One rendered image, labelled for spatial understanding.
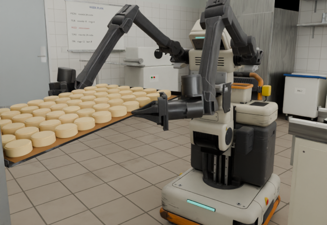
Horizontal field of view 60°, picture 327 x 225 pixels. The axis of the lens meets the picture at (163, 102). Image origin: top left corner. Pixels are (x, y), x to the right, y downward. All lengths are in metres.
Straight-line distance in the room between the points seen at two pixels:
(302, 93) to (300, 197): 3.72
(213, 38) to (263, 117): 0.92
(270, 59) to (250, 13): 0.84
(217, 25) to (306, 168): 0.62
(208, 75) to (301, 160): 0.51
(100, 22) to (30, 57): 1.36
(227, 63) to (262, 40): 3.35
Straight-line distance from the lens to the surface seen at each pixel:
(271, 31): 4.87
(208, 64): 0.95
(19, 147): 0.63
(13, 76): 4.97
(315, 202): 1.24
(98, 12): 5.44
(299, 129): 1.18
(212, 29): 1.04
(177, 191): 1.89
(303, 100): 4.91
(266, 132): 1.85
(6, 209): 0.58
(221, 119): 1.63
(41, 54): 5.06
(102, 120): 0.75
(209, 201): 1.80
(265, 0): 5.00
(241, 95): 1.89
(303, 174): 1.22
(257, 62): 1.53
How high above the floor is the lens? 1.16
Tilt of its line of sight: 11 degrees down
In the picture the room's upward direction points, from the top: straight up
